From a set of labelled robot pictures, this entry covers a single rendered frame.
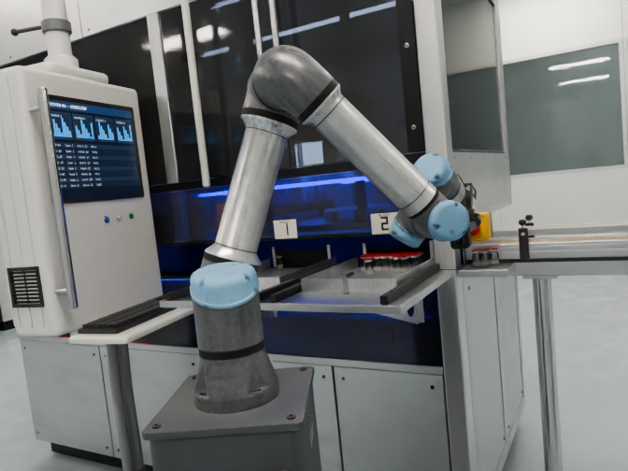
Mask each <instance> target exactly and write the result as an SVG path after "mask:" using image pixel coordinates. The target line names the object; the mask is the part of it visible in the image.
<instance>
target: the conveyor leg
mask: <svg viewBox="0 0 628 471"><path fill-rule="evenodd" d="M522 278H531V279H532V280H533V294H534V308H535V336H536V350H537V364H538V378H539V393H540V407H541V421H542V435H543V450H544V465H545V471H564V468H563V453H562V438H561V423H560V408H559V393H558V378H557V363H556V348H555V333H554V318H553V303H552V288H551V279H552V278H558V276H522Z"/></svg>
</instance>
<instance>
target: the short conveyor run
mask: <svg viewBox="0 0 628 471"><path fill-rule="evenodd" d="M532 218H533V216H532V215H526V216H525V220H519V225H521V226H519V227H500V228H493V237H500V236H518V237H519V238H496V239H488V240H484V241H472V245H471V246H470V247H469V248H468V249H464V259H465V265H467V264H472V263H473V261H472V254H473V253H472V250H473V249H484V248H489V249H490V248H498V251H497V252H498V254H499V263H514V264H515V270H514V271H513V272H512V273H511V274H510V276H584V275H628V234H612V235H567V234H589V233H612V232H628V221H614V222H595V223H575V224H556V225H537V226H534V223H533V222H531V220H532ZM527 221H528V222H527ZM524 225H525V226H524ZM544 235H566V236H544ZM535 236H542V237H535Z"/></svg>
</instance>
